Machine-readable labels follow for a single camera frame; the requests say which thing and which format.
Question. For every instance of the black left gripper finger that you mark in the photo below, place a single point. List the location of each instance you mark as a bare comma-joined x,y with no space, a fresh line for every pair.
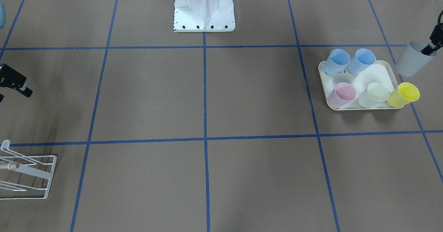
429,49

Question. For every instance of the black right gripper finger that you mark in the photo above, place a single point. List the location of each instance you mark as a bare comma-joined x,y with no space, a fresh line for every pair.
27,92

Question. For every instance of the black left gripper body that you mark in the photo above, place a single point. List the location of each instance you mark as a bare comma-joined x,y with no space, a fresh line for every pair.
435,37

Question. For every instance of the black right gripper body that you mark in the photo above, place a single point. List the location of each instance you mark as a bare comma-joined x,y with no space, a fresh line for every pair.
12,80

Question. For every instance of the grey plastic cup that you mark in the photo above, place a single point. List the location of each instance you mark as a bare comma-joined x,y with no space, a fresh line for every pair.
412,60

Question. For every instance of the yellow plastic cup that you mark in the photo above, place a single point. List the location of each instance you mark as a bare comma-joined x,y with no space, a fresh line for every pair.
404,94

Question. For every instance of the pale green plastic cup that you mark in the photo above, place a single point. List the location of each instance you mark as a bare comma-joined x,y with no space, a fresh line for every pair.
373,95

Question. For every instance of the light blue plastic cup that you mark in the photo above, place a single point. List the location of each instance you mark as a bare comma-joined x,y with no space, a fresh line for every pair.
362,59
337,60

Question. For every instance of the wooden rack dowel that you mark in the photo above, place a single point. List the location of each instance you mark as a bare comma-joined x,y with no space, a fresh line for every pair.
10,166

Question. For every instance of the pink plastic cup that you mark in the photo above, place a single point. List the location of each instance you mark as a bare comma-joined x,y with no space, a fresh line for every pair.
342,94

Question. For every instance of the cream serving tray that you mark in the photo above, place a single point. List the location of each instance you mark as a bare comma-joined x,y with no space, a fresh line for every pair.
380,72

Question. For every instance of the white wire cup rack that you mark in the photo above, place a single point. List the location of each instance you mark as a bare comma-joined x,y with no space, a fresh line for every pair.
32,180

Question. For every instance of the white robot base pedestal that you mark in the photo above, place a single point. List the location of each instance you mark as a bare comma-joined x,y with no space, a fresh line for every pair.
194,16

